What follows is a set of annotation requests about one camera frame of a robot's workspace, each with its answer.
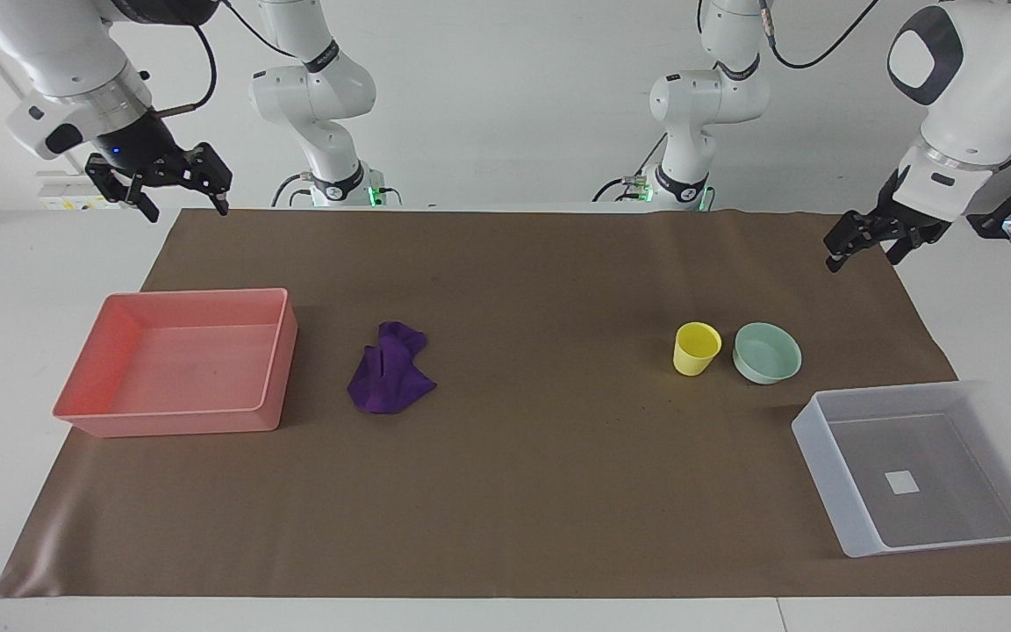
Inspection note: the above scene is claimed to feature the purple cloth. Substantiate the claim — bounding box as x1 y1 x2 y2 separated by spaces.
348 320 437 415

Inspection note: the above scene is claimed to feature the clear plastic bin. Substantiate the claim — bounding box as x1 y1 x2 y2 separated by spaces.
792 380 1011 558

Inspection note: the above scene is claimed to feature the black cable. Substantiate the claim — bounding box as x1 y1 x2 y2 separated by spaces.
592 132 670 204
154 25 219 120
221 0 298 60
760 0 882 71
271 172 315 210

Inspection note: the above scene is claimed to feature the pink plastic bin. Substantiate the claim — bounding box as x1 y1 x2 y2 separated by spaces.
53 288 298 438

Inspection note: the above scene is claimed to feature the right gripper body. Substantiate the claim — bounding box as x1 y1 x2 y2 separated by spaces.
91 107 197 181

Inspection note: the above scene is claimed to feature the yellow plastic cup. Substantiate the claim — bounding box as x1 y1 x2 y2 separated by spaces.
673 322 723 377

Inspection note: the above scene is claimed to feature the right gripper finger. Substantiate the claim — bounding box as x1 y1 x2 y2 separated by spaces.
179 143 235 217
84 154 161 224

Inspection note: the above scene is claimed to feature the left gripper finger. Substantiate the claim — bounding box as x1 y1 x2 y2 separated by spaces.
823 209 887 274
885 219 953 267

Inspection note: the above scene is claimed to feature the light green bowl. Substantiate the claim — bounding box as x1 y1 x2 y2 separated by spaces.
733 322 803 385

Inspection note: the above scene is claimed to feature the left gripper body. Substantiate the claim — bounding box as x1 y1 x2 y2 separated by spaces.
876 165 921 233

